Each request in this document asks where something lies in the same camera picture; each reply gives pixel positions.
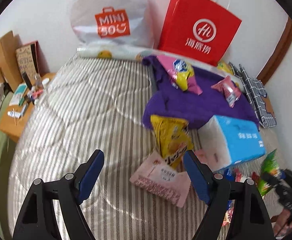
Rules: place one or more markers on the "person's right hand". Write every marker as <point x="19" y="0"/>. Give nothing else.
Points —
<point x="287" y="223"/>

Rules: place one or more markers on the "white tube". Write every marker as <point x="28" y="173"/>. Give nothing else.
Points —
<point x="13" y="113"/>

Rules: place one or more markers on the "dark plaid cloth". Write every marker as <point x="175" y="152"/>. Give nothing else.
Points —
<point x="257" y="97"/>

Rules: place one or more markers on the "white plastic shopping bag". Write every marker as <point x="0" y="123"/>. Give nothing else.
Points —
<point x="110" y="2"/>

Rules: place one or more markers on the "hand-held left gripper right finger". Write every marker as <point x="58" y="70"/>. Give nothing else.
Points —
<point x="196" y="177"/>

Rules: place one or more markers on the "brown wooden door frame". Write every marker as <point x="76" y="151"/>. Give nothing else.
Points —
<point x="278" y="52"/>

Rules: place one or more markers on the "blue white tissue pack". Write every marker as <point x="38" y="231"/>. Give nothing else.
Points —
<point x="238" y="140"/>

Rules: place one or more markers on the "green snack packet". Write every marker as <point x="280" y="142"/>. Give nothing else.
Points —
<point x="269" y="166"/>

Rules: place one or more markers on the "black upright device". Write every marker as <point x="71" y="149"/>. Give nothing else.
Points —
<point x="26" y="81"/>

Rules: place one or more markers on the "purple towel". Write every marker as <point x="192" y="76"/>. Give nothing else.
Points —
<point x="186" y="105"/>

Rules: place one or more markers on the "blue snack packet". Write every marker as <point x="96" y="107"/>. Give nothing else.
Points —
<point x="229" y="174"/>

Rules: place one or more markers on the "striped bed quilt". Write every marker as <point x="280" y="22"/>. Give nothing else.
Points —
<point x="85" y="117"/>

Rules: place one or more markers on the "pink yellow snack packet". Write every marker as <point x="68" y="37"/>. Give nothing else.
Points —
<point x="179" y="72"/>

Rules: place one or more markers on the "fruit print rolled mat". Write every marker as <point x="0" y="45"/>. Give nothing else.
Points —
<point x="118" y="52"/>

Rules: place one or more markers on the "teal box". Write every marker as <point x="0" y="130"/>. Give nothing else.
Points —
<point x="18" y="93"/>

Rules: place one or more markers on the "red paper shopping bag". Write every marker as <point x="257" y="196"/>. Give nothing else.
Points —
<point x="186" y="17"/>

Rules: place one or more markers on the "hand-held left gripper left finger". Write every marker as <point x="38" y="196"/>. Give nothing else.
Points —
<point x="90" y="177"/>

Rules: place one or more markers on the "light pink snack packet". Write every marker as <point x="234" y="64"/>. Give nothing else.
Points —
<point x="158" y="180"/>

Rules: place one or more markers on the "clear small bottle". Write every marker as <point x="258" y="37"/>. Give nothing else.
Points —
<point x="37" y="81"/>

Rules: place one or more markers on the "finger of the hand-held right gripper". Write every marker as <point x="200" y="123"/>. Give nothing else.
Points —
<point x="276" y="181"/>

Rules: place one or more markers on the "small pink candy packet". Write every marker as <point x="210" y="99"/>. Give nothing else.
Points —
<point x="228" y="90"/>

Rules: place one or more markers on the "white jar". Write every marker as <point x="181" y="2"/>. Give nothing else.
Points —
<point x="45" y="83"/>

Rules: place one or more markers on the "red white snack packet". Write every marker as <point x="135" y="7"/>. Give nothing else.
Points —
<point x="227" y="215"/>

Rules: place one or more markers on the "wooden nightstand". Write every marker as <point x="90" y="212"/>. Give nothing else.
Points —
<point x="13" y="127"/>

